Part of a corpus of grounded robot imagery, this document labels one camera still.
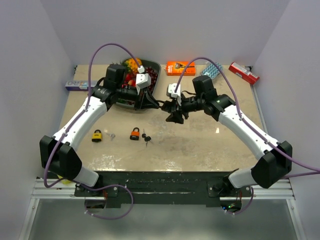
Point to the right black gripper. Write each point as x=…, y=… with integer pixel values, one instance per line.
x=176, y=117

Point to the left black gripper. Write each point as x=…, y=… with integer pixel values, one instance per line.
x=148, y=101

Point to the black padlock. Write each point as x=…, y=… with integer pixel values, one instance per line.
x=167, y=106

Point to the orange padlock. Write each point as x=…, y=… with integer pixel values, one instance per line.
x=135, y=134

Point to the black orange-padlock keys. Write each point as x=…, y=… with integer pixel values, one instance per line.
x=147, y=139

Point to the small silver key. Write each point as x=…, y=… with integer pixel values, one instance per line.
x=111, y=135

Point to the yellow padlock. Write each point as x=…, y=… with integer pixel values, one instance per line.
x=97, y=136

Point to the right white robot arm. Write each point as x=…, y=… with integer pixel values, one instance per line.
x=272, y=156

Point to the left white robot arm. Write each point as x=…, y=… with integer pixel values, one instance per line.
x=58, y=153

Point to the purple grape bunch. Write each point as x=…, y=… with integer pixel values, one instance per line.
x=153, y=75

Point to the small red cherries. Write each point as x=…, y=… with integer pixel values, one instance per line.
x=130, y=80

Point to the dark grey fruit tray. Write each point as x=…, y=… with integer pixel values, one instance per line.
x=148, y=63

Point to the toy pineapple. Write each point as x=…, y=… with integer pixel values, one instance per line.
x=129, y=66

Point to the orange razor box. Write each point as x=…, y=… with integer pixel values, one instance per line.
x=175, y=68

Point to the blue patterned sponge pack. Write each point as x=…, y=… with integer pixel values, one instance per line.
x=212, y=70

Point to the purple toothpaste box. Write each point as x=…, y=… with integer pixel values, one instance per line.
x=79, y=85

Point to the red box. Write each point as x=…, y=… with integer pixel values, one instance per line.
x=243, y=73

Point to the yellow green bottle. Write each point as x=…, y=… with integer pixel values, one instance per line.
x=63, y=180

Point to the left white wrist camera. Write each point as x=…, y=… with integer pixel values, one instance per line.
x=143, y=79

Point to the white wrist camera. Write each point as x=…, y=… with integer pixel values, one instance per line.
x=174, y=92
x=143, y=79

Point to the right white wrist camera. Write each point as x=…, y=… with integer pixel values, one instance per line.
x=174, y=92

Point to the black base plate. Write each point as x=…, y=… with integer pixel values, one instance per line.
x=163, y=188

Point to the aluminium frame rail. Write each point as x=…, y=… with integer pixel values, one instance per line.
x=57, y=214

